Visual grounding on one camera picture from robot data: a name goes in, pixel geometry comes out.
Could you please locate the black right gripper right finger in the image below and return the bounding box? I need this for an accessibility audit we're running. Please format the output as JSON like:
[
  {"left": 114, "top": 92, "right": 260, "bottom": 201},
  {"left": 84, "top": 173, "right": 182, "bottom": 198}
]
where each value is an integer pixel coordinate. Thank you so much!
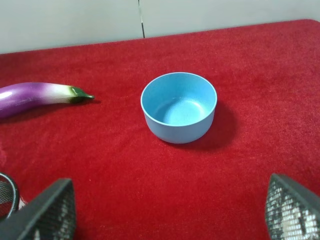
[{"left": 264, "top": 173, "right": 320, "bottom": 240}]

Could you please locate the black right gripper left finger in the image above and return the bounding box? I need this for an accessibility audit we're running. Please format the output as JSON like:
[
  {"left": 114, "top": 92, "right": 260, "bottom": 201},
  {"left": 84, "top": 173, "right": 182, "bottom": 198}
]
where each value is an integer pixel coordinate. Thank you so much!
[{"left": 0, "top": 178, "right": 76, "bottom": 240}]

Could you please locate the black mesh pen cup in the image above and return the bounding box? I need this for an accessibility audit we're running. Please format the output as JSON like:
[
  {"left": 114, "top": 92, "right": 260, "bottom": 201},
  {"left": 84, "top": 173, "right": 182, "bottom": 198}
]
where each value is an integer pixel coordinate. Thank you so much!
[{"left": 0, "top": 172, "right": 20, "bottom": 221}]

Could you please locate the red velvet table cloth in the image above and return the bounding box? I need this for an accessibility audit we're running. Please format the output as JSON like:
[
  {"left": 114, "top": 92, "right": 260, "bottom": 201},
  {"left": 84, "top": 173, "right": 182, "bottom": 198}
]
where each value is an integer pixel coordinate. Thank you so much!
[{"left": 0, "top": 19, "right": 320, "bottom": 240}]

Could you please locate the purple toy eggplant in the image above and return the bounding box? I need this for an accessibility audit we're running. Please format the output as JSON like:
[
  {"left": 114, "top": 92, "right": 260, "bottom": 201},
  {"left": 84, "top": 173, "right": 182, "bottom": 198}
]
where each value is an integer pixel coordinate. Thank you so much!
[{"left": 0, "top": 82, "right": 95, "bottom": 119}]

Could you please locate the light blue bowl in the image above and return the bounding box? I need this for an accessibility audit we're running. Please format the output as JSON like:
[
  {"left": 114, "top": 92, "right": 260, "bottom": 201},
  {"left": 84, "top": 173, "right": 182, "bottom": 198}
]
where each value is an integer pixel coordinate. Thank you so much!
[{"left": 140, "top": 72, "right": 218, "bottom": 144}]

